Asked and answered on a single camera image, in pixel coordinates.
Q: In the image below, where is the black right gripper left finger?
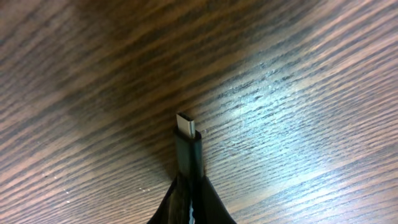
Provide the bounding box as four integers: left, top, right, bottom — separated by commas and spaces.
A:
147, 175, 192, 224

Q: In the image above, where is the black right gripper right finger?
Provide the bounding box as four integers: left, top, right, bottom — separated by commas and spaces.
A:
200, 176, 236, 224

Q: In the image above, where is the black USB charger cable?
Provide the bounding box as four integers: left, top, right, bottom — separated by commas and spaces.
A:
173, 111, 206, 224

